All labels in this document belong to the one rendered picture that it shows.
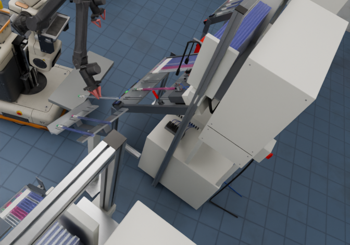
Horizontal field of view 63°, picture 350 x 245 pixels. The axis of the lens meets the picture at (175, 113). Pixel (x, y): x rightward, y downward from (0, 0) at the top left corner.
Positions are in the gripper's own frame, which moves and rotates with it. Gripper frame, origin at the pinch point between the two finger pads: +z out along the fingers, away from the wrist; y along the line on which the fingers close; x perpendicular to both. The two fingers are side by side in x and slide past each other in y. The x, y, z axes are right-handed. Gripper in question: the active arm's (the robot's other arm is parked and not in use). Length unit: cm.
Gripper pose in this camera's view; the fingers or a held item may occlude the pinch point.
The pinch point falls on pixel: (99, 97)
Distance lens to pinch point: 183.7
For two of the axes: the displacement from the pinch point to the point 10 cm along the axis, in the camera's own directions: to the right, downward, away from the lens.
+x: -6.7, -0.7, 7.3
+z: 3.7, 8.3, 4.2
